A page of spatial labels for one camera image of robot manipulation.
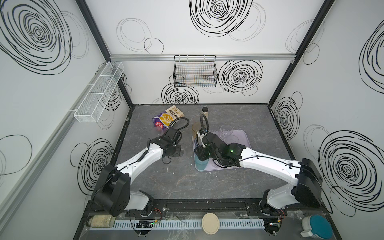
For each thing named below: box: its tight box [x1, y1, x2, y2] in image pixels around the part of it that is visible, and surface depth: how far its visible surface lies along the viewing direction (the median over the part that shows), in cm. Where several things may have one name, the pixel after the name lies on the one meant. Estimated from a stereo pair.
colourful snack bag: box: [152, 105, 185, 129], surface depth 113 cm
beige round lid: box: [201, 212, 220, 235], surface depth 66 cm
